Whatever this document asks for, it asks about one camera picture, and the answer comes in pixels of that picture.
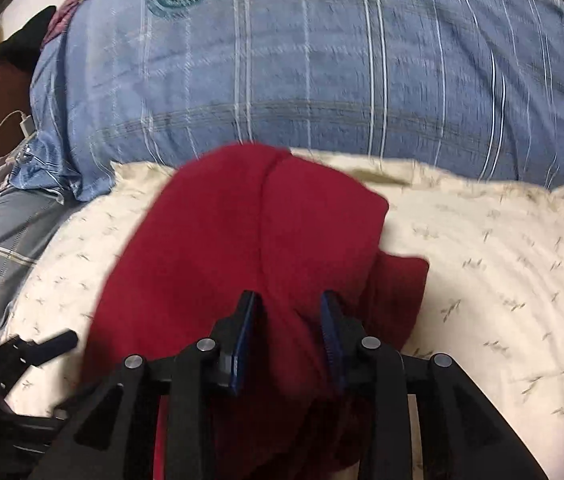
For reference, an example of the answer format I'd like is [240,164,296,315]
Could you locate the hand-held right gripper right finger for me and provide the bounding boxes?
[319,290,548,480]

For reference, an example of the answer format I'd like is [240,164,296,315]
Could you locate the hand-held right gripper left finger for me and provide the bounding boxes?
[26,290,266,480]

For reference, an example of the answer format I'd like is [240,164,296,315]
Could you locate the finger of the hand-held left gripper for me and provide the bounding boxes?
[30,329,79,362]

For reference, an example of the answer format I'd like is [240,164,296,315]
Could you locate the red garment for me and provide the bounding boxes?
[82,142,430,480]

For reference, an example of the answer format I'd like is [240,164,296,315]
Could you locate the grey striped pillow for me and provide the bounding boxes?
[0,187,76,363]

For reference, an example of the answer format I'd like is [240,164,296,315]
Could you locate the cream patterned pillow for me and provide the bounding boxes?
[0,147,564,480]

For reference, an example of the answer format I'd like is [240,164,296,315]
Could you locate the blue plaid pillow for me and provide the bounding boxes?
[12,0,564,203]

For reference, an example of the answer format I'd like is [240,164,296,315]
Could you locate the black cloth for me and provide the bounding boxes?
[0,5,58,82]

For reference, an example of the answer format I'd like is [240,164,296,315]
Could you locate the maroon cloth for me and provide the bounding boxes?
[42,0,136,47]

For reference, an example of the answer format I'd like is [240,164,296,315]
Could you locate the white charger with cable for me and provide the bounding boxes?
[0,110,38,172]

